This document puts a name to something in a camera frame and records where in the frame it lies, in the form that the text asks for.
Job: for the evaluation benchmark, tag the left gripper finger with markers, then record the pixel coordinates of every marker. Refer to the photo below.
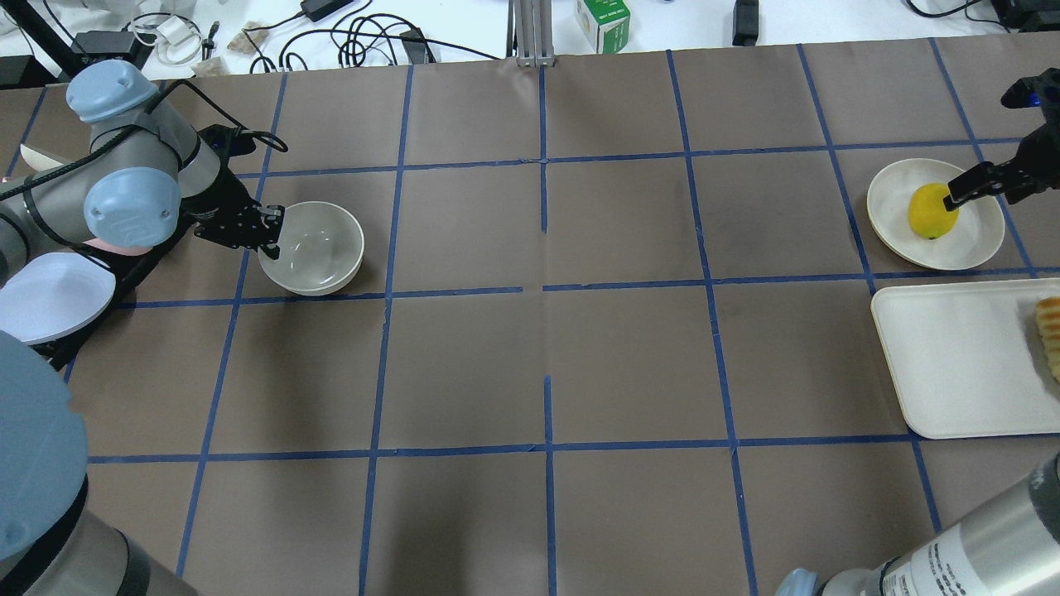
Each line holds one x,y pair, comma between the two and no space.
270,249

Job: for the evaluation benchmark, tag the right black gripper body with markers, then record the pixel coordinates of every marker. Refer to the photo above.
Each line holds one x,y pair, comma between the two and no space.
1037,155

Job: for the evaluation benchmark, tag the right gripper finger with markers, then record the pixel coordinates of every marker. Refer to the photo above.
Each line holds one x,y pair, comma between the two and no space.
984,179

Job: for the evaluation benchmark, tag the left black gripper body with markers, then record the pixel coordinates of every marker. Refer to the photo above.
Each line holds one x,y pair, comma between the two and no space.
222,201

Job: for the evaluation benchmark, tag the white bowl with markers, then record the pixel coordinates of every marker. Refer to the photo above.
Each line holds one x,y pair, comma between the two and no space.
320,249

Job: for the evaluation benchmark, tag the yellow lemon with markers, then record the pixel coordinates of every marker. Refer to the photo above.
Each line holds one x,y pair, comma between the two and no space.
927,212

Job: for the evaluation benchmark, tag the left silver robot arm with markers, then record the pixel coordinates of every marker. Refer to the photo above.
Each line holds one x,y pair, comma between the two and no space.
147,169

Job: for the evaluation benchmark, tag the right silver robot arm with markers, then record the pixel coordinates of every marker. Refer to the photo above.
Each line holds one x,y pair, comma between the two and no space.
1006,546

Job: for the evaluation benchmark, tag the white round plate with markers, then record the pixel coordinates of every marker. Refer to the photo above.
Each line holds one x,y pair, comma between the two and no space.
976,237

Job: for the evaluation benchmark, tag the black plate rack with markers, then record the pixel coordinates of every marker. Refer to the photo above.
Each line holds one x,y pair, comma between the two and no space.
131,266

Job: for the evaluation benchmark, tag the sliced bread toy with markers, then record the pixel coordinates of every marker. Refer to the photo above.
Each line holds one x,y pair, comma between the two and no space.
1046,316

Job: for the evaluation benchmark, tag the white rectangular tray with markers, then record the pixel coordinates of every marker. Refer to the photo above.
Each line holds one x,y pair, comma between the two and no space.
965,358

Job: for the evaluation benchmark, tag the blue plate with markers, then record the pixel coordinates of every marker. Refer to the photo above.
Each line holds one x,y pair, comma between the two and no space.
55,295

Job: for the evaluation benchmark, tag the cream plate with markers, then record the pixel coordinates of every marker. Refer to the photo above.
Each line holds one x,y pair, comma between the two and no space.
40,160

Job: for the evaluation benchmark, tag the black power adapter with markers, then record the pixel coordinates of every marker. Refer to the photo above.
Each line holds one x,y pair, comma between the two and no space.
745,22

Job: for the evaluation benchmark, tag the green white box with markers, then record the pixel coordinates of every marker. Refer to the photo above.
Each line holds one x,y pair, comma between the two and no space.
605,24

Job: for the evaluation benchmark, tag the aluminium frame post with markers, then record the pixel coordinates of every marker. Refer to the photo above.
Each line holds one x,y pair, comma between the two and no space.
529,38

